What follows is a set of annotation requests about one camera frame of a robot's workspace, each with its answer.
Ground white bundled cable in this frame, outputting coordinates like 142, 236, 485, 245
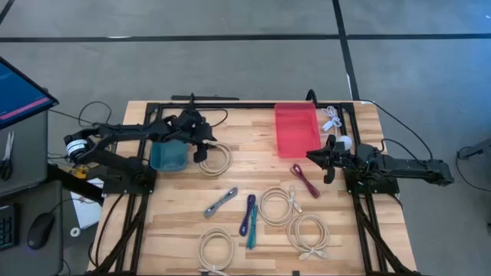
320, 105, 343, 133

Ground white paper sheet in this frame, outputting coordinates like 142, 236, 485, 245
71, 178, 104, 230

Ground purple braided USB cable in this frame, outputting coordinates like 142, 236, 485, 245
239, 194, 257, 237

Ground black aluminium table frame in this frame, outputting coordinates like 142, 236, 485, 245
86, 100, 423, 276

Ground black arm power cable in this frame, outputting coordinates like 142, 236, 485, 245
358, 99, 434, 162

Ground teal plastic bin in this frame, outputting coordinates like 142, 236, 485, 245
150, 140, 189, 173

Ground grey desk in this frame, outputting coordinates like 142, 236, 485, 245
0, 110, 64, 276

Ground black computer mouse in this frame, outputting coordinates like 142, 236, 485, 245
26, 212, 56, 251

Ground teal braided USB cable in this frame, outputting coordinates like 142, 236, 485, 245
245, 205, 259, 250

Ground floor cable loop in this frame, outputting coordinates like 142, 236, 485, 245
48, 100, 122, 133

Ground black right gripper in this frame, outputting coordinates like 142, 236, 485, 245
306, 134, 366, 185

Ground pink translucent plastic bin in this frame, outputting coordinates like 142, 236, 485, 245
274, 102, 322, 159

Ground scissors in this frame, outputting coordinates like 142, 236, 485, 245
0, 130, 15, 181

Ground computer monitor blue screen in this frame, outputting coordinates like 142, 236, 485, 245
0, 56, 60, 130

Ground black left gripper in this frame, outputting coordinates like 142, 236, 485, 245
170, 110, 218, 164

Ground maroon braided USB cable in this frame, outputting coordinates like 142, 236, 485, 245
290, 163, 321, 199

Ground beige ethernet cable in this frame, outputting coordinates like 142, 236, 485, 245
198, 140, 234, 177
257, 186, 303, 227
286, 214, 331, 261
196, 226, 235, 275

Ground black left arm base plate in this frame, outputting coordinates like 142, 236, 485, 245
101, 168, 157, 196

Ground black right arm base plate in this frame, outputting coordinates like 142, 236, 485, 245
343, 168, 400, 196

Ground grey braided USB cable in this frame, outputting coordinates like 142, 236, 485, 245
203, 186, 239, 219

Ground black keyboard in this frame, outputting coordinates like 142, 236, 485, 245
0, 202, 20, 252

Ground grey floor stand leg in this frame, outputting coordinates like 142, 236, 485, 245
456, 138, 491, 161

